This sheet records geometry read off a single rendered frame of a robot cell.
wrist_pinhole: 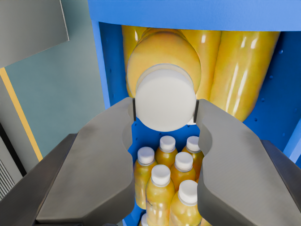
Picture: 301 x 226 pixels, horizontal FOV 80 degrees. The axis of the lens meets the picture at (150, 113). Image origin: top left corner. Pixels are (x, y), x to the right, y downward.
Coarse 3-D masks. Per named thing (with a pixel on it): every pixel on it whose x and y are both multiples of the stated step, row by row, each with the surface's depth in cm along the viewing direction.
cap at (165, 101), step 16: (144, 80) 11; (160, 80) 10; (176, 80) 10; (144, 96) 11; (160, 96) 11; (176, 96) 11; (192, 96) 11; (144, 112) 11; (160, 112) 11; (176, 112) 11; (192, 112) 11; (160, 128) 12; (176, 128) 12
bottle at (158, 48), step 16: (144, 32) 22; (160, 32) 16; (176, 32) 17; (144, 48) 14; (160, 48) 13; (176, 48) 13; (192, 48) 14; (128, 64) 15; (144, 64) 13; (160, 64) 12; (176, 64) 12; (192, 64) 13; (128, 80) 15; (192, 80) 12
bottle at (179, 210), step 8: (176, 192) 36; (176, 200) 34; (176, 208) 34; (184, 208) 33; (192, 208) 33; (176, 216) 34; (184, 216) 33; (192, 216) 33; (200, 216) 34; (168, 224) 40; (176, 224) 35; (184, 224) 34; (192, 224) 34; (200, 224) 37
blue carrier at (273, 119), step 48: (96, 0) 15; (144, 0) 11; (192, 0) 10; (240, 0) 10; (288, 0) 10; (96, 48) 22; (288, 48) 27; (288, 96) 27; (144, 144) 47; (288, 144) 17
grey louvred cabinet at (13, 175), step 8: (0, 128) 176; (0, 136) 176; (0, 144) 172; (8, 144) 185; (0, 152) 172; (8, 152) 181; (0, 160) 173; (8, 160) 182; (16, 160) 197; (0, 168) 173; (8, 168) 182; (16, 168) 192; (0, 176) 173; (8, 176) 182; (16, 176) 193; (0, 184) 173; (8, 184) 182; (0, 192) 174; (0, 200) 174
